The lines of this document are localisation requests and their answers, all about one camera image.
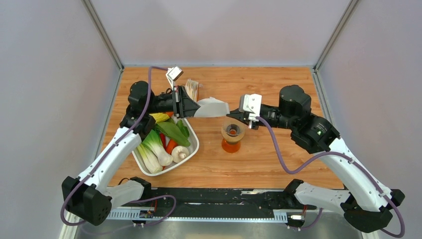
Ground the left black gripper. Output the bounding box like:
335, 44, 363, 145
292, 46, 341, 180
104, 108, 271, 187
145, 85, 208, 119

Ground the white paper coffee filter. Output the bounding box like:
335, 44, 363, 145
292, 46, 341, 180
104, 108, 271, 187
194, 97, 230, 118

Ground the wooden dripper ring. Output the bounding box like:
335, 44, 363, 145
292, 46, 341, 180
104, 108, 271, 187
221, 129, 246, 143

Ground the orange glass carafe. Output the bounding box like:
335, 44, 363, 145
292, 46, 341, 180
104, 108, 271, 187
221, 138, 241, 153

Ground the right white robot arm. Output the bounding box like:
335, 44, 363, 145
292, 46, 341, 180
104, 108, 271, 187
228, 85, 405, 238

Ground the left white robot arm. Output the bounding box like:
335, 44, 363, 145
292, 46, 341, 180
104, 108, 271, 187
60, 81, 200, 226

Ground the green leafy vegetable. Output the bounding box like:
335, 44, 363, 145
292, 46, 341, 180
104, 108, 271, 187
155, 118, 191, 147

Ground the yellow napa cabbage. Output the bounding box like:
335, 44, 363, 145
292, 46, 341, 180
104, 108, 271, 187
150, 113, 170, 123

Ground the white vegetable tray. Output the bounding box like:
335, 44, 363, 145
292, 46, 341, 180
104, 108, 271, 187
132, 117, 199, 176

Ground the red chili pepper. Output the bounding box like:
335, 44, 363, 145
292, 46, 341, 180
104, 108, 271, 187
159, 133, 167, 149

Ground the orange carrot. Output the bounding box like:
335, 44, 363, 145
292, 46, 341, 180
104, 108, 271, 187
165, 139, 178, 154

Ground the white mushroom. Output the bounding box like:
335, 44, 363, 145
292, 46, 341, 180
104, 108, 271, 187
171, 146, 190, 163

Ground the green bok choy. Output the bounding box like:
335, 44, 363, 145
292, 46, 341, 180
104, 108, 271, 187
141, 130, 173, 166

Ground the pale bok choy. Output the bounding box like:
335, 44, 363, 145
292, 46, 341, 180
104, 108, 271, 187
137, 144, 163, 174

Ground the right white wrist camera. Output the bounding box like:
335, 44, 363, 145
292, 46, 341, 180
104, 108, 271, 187
239, 94, 262, 129

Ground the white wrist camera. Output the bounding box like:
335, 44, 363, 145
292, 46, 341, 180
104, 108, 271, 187
239, 94, 262, 129
166, 66, 183, 90

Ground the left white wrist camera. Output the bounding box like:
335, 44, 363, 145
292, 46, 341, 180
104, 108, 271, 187
166, 66, 183, 90

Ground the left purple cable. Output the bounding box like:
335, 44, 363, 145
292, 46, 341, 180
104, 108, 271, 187
60, 66, 177, 228

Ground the purple cable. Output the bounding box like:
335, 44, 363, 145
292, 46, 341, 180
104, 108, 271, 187
255, 116, 406, 239
60, 66, 177, 228

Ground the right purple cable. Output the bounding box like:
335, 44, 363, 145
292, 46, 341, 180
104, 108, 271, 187
255, 116, 406, 239

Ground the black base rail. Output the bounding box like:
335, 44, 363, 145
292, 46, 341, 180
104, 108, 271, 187
119, 187, 317, 219

